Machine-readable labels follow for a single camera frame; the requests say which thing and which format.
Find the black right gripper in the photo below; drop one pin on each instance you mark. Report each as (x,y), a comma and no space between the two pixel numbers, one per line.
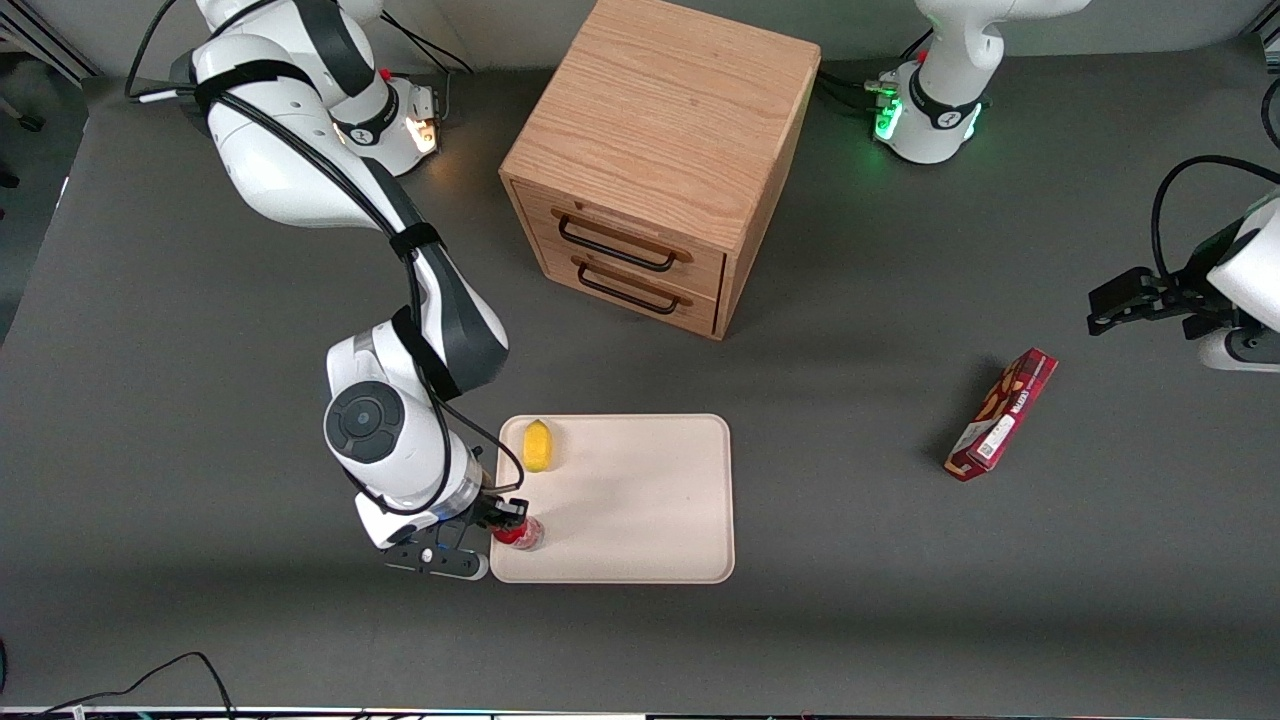
(497,512)

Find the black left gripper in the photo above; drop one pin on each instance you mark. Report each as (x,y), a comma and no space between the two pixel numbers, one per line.
(1186,291)

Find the red coke bottle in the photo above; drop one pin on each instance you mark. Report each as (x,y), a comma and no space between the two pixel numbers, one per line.
(522,535)

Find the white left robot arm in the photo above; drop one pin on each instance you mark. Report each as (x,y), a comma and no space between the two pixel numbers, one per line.
(950,60)

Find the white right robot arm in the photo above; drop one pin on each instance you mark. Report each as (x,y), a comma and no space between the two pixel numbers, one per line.
(280,170)

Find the beige plastic tray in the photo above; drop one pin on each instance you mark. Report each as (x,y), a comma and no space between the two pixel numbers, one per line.
(640,510)

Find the yellow lemon toy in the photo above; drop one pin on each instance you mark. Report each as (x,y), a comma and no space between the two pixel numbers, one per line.
(538,450)

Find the red snack box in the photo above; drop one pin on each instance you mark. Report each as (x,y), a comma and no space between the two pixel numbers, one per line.
(1000,420)

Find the wooden drawer front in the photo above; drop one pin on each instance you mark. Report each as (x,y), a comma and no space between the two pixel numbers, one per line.
(700,310)
(700,272)

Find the grey base connector block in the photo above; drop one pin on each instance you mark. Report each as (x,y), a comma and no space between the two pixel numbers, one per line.
(882,86)
(422,105)

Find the wooden drawer cabinet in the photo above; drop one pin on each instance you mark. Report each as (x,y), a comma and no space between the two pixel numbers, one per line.
(660,100)

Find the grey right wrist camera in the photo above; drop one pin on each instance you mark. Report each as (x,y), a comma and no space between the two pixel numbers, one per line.
(440,562)

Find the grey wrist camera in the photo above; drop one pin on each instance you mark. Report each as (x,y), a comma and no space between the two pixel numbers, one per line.
(440,562)
(1240,352)

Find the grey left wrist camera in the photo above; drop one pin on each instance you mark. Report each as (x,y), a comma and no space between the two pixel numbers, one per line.
(1240,352)

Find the aluminium frame profile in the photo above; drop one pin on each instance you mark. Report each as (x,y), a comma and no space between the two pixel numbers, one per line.
(1268,20)
(60,55)

